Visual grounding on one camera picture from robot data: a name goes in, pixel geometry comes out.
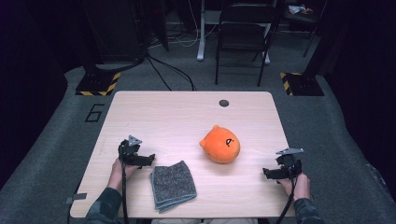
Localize left hand-held gripper black cable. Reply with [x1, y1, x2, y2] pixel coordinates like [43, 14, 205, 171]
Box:
[120, 157, 130, 224]

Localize white floor cables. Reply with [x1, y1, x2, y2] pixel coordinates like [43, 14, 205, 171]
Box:
[148, 0, 219, 49]

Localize black folding chair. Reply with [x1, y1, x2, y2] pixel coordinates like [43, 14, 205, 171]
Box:
[214, 2, 279, 88]

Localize black equipment cabinet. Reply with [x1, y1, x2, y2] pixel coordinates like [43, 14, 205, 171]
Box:
[78, 0, 169, 63]

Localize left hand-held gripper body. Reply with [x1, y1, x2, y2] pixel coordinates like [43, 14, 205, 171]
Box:
[118, 134, 143, 166]

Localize grey fluffy cloth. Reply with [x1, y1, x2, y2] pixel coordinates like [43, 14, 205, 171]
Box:
[149, 160, 198, 215]

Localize white and orange clutter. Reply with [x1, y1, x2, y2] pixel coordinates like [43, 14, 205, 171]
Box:
[288, 4, 314, 16]

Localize hazard-striped black stand base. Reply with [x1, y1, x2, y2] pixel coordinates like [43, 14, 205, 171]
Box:
[279, 72, 325, 97]
[75, 72, 121, 97]

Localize person's right hand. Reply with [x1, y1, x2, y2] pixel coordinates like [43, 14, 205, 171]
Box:
[277, 173, 311, 202]

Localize dark chair with clutter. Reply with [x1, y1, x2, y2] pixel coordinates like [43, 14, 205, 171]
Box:
[281, 0, 328, 59]

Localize black floor cable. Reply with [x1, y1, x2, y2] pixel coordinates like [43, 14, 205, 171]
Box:
[148, 55, 198, 91]
[146, 55, 173, 91]

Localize hand-held gripper black cable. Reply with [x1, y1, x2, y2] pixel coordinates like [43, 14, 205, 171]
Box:
[120, 157, 130, 224]
[274, 174, 298, 224]

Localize person's left hand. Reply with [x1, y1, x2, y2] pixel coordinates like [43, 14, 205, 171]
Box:
[106, 158, 139, 192]

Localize grey tape strip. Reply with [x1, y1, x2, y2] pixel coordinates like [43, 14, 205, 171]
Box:
[64, 192, 88, 204]

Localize dark curtain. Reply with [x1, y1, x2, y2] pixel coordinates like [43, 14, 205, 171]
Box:
[0, 0, 82, 190]
[311, 0, 396, 203]

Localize white desk leg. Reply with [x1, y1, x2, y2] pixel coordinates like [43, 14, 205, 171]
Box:
[196, 0, 207, 62]
[262, 24, 271, 65]

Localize orange plush toy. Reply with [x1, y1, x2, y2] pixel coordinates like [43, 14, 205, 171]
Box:
[199, 124, 241, 165]

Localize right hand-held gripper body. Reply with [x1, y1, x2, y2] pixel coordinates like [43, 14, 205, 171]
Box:
[276, 147, 304, 179]

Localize right hand-held gripper black cable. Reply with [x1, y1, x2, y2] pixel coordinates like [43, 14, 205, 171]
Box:
[274, 174, 298, 224]

